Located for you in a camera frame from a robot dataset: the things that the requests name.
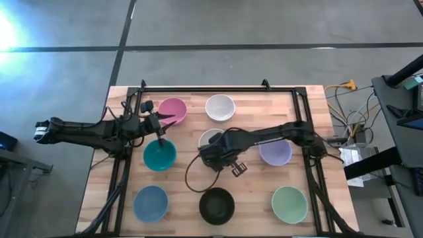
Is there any black bowl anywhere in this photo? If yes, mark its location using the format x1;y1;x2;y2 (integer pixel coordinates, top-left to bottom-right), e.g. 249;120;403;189
198;187;236;226

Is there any light green bowl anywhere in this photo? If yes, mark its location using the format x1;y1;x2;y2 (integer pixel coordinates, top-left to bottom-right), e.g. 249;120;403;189
271;186;309;225

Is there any small teal box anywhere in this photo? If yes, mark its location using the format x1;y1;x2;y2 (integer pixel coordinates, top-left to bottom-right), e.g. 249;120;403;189
403;75;423;91

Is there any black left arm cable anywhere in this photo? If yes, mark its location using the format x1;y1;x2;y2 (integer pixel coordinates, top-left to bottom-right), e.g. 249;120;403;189
100;100;146;148

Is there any pink bowl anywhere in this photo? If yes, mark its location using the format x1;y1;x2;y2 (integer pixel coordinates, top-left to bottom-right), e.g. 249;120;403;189
157;97;188;126

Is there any grey bowl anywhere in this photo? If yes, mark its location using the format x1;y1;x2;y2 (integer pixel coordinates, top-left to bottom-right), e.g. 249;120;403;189
198;128;225;148

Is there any white bowl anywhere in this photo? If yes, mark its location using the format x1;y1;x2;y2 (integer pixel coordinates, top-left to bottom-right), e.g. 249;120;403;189
205;94;237;122

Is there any lavender bowl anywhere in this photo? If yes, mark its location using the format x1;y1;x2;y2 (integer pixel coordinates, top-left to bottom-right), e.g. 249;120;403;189
258;138;293;167

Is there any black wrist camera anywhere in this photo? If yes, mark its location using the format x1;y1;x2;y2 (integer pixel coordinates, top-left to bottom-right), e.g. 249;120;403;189
207;131;225;146
140;100;155;114

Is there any black round pole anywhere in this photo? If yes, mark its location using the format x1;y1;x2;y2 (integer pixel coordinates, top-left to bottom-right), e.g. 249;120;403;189
386;54;423;87

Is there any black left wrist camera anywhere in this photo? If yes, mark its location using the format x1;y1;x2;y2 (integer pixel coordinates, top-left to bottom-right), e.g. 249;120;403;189
140;100;155;114

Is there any black aluminium table frame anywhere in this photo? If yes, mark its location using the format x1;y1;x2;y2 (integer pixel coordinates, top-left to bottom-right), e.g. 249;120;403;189
75;79;357;237

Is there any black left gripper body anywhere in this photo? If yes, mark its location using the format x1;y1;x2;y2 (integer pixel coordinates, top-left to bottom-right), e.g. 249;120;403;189
144;111;166;147

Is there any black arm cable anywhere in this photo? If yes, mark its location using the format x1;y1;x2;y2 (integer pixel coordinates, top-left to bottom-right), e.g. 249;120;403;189
100;100;146;148
184;152;221;194

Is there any teal bowl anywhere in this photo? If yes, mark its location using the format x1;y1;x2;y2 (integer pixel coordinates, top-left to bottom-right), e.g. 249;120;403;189
143;138;177;172

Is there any yellow floor cable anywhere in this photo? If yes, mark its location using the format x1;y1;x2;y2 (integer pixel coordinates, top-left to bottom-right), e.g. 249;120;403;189
323;83;348;124

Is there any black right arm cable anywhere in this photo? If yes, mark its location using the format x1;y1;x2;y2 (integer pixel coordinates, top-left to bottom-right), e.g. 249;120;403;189
184;152;221;194

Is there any dark grey side table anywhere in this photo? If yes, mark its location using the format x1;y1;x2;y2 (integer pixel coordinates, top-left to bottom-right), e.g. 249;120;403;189
0;148;54;238

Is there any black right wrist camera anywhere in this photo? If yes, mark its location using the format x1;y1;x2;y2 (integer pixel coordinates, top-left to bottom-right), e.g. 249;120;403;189
207;131;225;146

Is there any black box with blue light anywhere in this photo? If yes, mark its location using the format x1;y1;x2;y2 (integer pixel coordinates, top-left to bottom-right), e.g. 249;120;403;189
0;131;19;152

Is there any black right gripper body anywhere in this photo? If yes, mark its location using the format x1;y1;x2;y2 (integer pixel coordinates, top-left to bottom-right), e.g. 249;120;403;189
199;144;239;173

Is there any blue bowl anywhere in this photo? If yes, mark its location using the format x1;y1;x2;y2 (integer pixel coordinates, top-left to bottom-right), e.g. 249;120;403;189
133;185;169;223

